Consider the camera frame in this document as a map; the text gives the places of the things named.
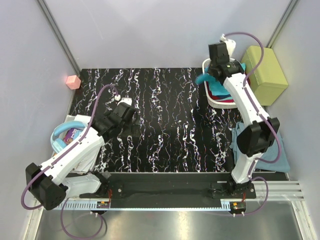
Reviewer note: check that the green storage box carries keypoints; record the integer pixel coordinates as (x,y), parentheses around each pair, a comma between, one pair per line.
(268,81)

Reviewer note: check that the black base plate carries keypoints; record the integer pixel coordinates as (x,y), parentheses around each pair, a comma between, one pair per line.
(123,184)

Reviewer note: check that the aluminium rail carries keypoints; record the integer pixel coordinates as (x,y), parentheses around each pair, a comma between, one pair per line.
(279,191)

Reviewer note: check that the light blue shirt in basket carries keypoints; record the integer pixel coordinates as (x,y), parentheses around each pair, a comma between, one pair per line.
(216,88)

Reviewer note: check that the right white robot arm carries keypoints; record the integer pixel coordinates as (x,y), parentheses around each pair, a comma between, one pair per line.
(260,130)

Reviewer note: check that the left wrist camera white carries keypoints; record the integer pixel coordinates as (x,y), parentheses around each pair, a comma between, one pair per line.
(126,100)

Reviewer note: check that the stack of papers and books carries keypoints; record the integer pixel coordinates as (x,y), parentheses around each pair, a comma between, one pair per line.
(89,146)

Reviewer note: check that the pink cube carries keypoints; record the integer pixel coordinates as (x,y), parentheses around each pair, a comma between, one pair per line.
(73,82)

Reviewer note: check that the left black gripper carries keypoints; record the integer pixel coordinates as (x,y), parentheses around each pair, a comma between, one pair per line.
(132,120)

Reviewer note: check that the teal t shirt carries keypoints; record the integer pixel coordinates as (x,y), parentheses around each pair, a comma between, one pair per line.
(205,77)

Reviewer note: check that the light blue headphones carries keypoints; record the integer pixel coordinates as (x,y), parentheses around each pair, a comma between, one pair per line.
(64,134)

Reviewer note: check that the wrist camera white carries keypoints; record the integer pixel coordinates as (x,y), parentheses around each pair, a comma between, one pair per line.
(230,44)
(126,100)

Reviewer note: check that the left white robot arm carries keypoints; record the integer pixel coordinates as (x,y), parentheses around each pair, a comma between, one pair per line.
(50,182)

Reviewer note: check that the white perforated laundry basket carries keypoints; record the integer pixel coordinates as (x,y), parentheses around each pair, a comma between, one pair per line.
(212,103)

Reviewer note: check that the red shirt in basket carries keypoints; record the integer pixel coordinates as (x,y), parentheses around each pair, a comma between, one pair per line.
(221,98)

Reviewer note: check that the folded grey-blue t shirt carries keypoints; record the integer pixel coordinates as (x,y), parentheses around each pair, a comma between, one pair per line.
(281,165)

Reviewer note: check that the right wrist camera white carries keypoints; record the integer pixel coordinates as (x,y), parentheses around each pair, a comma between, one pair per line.
(230,44)

